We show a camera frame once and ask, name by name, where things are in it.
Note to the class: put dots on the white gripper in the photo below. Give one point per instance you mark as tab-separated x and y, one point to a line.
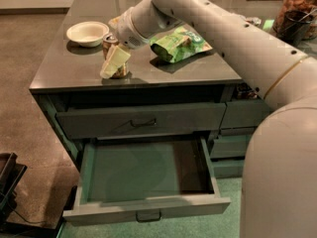
126	34

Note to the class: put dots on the orange soda can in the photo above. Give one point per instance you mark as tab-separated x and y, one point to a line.
115	56

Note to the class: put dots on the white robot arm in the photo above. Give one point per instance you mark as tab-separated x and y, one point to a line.
279	183

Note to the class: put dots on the top left drawer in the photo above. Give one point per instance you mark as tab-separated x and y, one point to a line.
135	121

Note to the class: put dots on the grey drawer cabinet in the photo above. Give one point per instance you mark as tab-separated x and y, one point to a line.
69	78

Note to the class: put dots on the open middle left drawer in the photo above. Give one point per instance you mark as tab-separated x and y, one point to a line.
145	180

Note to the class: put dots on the middle right drawer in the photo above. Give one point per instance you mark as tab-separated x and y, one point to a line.
230	146

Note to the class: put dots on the bottom right drawer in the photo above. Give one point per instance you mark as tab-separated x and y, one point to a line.
228	169

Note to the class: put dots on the white paper bowl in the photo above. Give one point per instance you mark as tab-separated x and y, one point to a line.
87	34

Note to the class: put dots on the green chip bag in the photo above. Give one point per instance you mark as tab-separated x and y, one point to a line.
180	45

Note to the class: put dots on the snack bag in shelf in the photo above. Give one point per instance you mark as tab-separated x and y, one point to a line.
243	91

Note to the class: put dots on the small white snack packet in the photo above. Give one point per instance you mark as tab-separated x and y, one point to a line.
253	20

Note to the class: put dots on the black object on floor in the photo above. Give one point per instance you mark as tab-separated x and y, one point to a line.
10	174

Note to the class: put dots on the black cup with utensil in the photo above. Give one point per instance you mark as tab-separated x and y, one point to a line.
294	26

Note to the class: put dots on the glass jar of snacks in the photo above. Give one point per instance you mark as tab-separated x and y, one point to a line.
306	6

